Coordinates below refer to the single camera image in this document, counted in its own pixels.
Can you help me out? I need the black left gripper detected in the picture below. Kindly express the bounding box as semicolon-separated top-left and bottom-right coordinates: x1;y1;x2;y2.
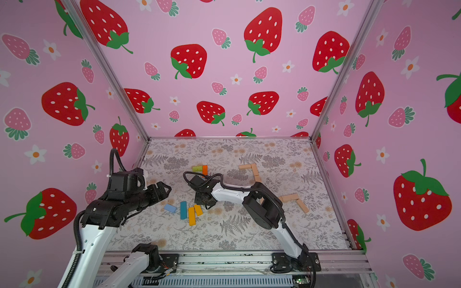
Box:
125;181;172;214

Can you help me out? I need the short yellow wooden block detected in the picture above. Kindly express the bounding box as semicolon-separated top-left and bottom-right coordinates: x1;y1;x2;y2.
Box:
194;205;203;216

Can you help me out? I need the teal wooden block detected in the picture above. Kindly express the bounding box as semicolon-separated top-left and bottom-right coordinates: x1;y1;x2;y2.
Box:
180;201;188;220

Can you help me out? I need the long yellow wooden block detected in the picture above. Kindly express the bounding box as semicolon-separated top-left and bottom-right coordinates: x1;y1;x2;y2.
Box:
188;207;196;226

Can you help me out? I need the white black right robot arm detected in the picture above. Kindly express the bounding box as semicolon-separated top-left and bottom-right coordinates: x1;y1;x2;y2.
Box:
188;176;321;274

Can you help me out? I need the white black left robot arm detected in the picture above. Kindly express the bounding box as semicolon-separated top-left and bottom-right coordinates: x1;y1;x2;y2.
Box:
59;168;176;288

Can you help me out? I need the blue wooden block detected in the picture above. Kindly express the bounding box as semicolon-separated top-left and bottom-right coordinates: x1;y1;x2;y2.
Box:
164;204;177;214

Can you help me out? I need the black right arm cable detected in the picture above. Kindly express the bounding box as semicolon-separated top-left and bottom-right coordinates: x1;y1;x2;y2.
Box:
182;170;318;288

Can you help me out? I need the aluminium corner post left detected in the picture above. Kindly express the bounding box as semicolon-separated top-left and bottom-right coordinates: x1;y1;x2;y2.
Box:
63;0;150;143

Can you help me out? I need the aluminium corner post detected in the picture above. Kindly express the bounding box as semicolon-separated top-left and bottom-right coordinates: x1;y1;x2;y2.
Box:
63;0;150;143
310;0;384;143

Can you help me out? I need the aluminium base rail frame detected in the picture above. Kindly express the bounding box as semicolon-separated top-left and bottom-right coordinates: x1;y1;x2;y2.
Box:
71;248;379;288

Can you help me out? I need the aluminium corner post right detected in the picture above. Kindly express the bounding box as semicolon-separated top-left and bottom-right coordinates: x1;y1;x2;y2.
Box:
310;0;384;143

